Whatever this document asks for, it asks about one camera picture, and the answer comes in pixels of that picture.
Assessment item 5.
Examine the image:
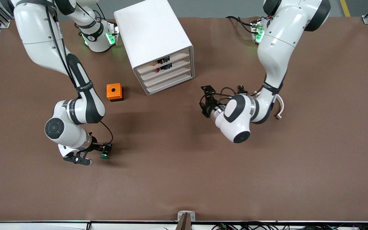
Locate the white drawer cabinet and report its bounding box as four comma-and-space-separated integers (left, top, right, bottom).
114, 0, 195, 96

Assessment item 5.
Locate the black cable bundle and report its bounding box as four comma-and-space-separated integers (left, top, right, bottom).
211, 222, 368, 230

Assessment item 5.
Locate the brown paper table cover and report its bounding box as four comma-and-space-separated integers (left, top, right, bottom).
0, 16, 368, 222

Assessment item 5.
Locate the green push button switch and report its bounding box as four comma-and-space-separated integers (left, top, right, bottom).
100, 143, 113, 159

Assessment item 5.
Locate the white table edge frame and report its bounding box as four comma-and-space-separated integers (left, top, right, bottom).
0, 220, 368, 230

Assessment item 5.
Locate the white plastic drawer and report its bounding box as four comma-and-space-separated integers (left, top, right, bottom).
142, 66, 192, 87
139, 59, 191, 81
146, 73, 193, 95
137, 52, 191, 74

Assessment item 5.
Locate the black arm base cable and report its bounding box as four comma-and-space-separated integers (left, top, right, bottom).
226, 15, 256, 34

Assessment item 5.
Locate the brown camera support bar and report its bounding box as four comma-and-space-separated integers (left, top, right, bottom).
175, 213, 192, 230

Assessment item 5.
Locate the white curved plastic bracket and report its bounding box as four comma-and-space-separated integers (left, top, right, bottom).
253, 90, 285, 120

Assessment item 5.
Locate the orange button enclosure box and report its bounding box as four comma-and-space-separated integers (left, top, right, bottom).
106, 83, 124, 102

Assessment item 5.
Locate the grey metal mount bracket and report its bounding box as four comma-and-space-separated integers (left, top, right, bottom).
177, 211, 196, 222

